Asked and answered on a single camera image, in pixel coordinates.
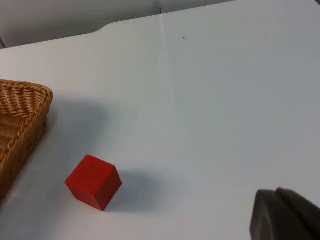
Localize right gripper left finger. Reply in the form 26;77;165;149
249;189;316;240

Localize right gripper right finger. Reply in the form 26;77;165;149
275;187;320;240

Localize red cube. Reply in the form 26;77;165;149
64;154;123;212

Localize pale brown wicker basket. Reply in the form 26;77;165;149
0;79;54;202

